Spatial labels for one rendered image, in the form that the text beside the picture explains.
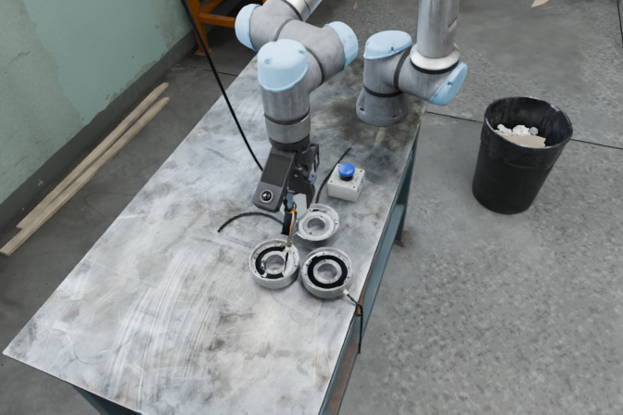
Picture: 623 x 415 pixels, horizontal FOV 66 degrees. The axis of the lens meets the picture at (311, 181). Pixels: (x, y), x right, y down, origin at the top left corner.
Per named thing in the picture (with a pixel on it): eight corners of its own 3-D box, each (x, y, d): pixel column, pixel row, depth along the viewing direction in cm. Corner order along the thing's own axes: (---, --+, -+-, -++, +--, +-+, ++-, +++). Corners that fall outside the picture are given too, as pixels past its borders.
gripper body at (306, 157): (321, 167, 92) (319, 117, 83) (306, 198, 86) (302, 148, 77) (284, 158, 94) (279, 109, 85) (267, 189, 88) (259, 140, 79)
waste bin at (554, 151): (538, 229, 205) (573, 156, 175) (459, 210, 214) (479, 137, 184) (541, 176, 227) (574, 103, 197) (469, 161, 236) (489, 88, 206)
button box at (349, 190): (355, 203, 113) (356, 189, 110) (327, 195, 115) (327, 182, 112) (365, 180, 118) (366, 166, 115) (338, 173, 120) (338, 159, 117)
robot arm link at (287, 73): (322, 44, 70) (283, 70, 66) (323, 105, 78) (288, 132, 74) (282, 29, 74) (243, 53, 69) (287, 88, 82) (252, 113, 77)
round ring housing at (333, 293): (292, 276, 99) (290, 265, 96) (330, 250, 104) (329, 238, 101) (324, 311, 93) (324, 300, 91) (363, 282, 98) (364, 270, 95)
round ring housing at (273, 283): (284, 299, 96) (282, 289, 93) (241, 279, 99) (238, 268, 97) (310, 261, 102) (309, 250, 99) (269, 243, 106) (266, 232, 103)
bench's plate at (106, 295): (296, 484, 75) (295, 480, 74) (6, 358, 91) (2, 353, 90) (437, 76, 152) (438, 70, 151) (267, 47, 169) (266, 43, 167)
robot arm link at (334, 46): (311, 7, 82) (267, 33, 77) (363, 25, 77) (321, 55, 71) (312, 48, 88) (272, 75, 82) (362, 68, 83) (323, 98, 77)
